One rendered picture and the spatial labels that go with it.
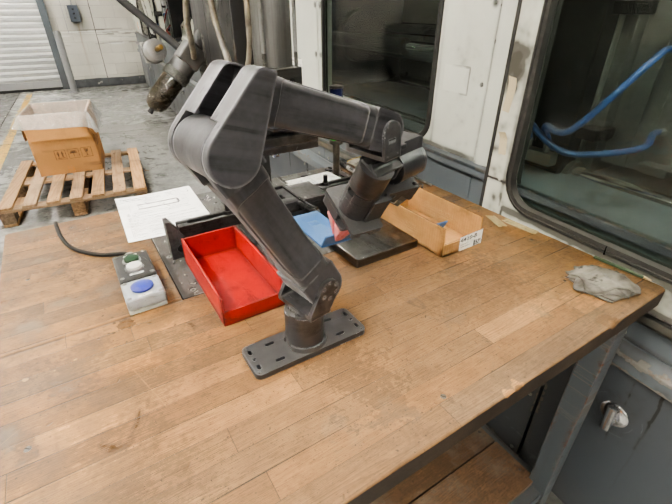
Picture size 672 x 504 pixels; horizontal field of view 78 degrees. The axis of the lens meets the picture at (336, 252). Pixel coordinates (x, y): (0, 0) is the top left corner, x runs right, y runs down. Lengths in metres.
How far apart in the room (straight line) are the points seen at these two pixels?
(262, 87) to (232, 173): 0.09
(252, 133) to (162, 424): 0.40
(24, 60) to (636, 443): 10.01
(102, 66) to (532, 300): 9.72
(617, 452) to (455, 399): 0.77
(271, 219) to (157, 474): 0.33
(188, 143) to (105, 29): 9.64
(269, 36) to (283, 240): 0.48
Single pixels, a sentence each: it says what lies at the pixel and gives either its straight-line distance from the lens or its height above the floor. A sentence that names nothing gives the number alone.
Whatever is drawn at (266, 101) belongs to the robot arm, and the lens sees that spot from 0.45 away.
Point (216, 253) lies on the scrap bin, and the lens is 0.96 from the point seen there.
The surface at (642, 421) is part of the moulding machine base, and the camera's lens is 1.27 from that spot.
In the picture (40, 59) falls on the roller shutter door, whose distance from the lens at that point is 10.08.
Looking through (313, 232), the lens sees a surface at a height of 0.99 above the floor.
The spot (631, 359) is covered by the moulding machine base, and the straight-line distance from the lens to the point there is 1.17.
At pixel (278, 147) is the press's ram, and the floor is 1.12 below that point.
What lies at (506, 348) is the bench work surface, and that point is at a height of 0.90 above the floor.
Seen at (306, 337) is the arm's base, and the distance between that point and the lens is 0.65.
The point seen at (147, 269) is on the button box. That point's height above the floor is 0.93.
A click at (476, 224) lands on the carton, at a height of 0.95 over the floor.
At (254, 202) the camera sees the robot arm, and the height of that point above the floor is 1.19.
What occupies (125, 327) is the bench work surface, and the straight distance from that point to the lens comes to 0.82.
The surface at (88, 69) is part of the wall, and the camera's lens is 10.12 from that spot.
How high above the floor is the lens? 1.38
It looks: 31 degrees down
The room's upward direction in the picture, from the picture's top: straight up
